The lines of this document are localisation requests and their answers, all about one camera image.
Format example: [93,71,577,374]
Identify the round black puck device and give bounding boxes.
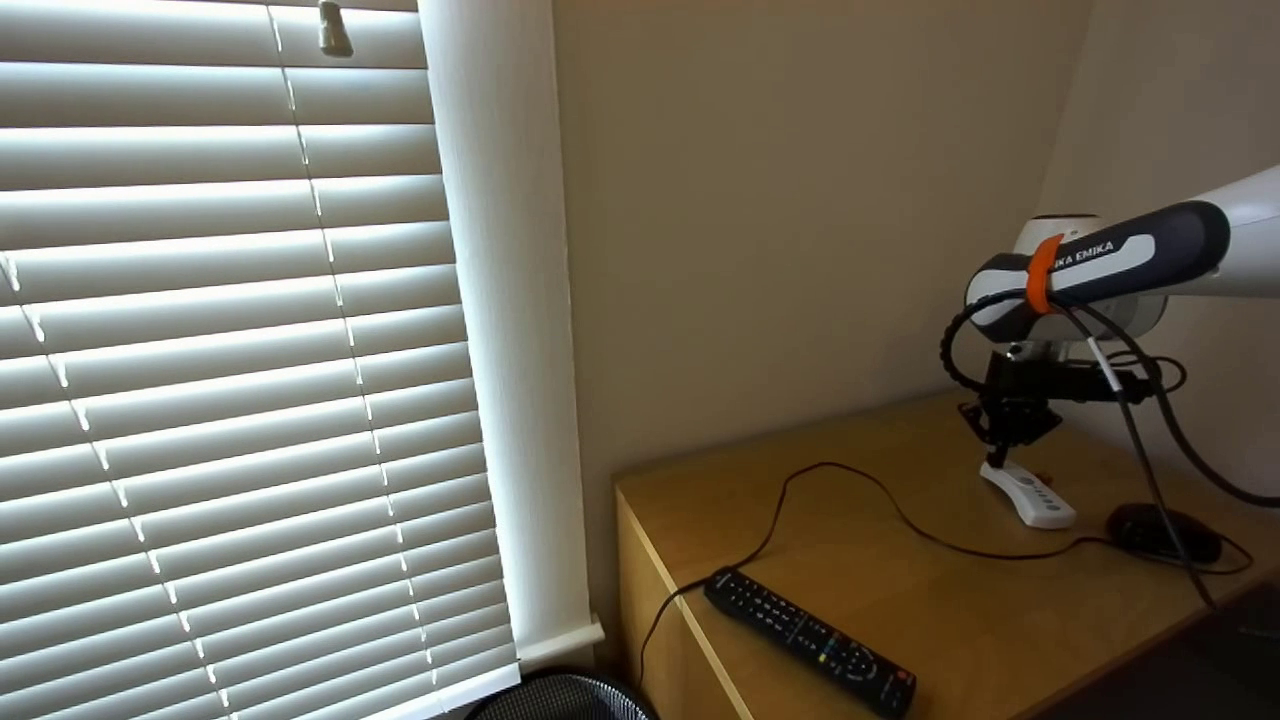
[1102,500,1223,566]

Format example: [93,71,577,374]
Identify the light wooden desk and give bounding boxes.
[612,389,1280,720]

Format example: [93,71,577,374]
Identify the small white remote control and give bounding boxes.
[975,457,1083,536]

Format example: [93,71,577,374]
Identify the black trash bin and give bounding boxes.
[460,670,655,720]

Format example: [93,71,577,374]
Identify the white window frame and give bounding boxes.
[417,0,610,670]

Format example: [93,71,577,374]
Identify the looped black wrist cable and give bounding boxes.
[935,294,1030,410]

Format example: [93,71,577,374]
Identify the blind wand tip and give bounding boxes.
[318,0,361,61]

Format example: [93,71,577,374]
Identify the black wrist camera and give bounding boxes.
[1057,355,1167,410]

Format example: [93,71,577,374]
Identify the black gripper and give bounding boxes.
[958,350,1069,472]

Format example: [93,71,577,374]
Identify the white slatted window blinds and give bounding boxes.
[0,0,523,720]

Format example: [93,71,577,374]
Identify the thin black desk cable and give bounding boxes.
[634,457,1262,686]

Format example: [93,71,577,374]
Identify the long black robot cable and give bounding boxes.
[1057,299,1280,613]

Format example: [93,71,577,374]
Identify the long black TV remote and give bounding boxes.
[701,566,924,720]

